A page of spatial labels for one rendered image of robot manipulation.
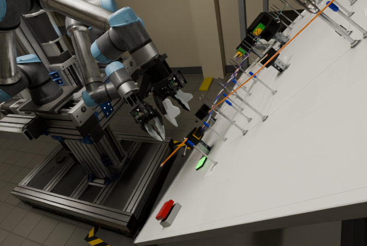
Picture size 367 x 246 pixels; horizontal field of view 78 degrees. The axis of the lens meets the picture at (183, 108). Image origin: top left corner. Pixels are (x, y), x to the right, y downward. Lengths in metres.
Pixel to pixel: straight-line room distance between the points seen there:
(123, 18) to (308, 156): 0.53
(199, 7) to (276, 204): 2.81
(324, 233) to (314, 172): 0.67
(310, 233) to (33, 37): 1.56
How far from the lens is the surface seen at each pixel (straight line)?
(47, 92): 1.31
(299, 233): 0.95
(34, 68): 1.28
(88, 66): 1.07
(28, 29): 1.53
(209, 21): 3.03
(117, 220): 1.82
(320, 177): 0.29
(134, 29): 0.65
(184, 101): 0.75
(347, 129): 0.32
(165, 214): 0.64
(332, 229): 0.98
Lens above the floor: 1.65
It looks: 35 degrees down
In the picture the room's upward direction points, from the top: 15 degrees counter-clockwise
